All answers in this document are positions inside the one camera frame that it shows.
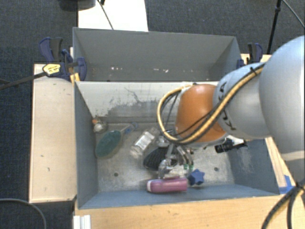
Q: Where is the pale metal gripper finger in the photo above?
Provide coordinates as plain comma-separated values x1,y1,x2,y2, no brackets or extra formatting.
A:
159,158,173,169
157,167,171,179

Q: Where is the blue star-shaped toy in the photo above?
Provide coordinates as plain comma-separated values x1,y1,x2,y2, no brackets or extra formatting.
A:
187,168,206,187

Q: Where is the clear plastic bottle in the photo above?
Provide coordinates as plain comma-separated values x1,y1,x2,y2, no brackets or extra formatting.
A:
130,127,158,158

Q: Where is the black cylinder on white bracket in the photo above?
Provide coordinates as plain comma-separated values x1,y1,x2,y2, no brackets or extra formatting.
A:
214,138,248,154

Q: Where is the pink purple oblong case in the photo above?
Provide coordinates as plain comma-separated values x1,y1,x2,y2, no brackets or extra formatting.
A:
146,177,189,194

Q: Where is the pale wood flat board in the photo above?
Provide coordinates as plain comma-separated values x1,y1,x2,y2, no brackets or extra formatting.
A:
29,63,77,204

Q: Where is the green oval brush clear handle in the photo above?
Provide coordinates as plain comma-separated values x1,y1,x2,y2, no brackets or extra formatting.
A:
95,125,134,159

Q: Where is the grey metal bin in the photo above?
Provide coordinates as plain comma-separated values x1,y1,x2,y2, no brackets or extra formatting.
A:
72,27,281,210

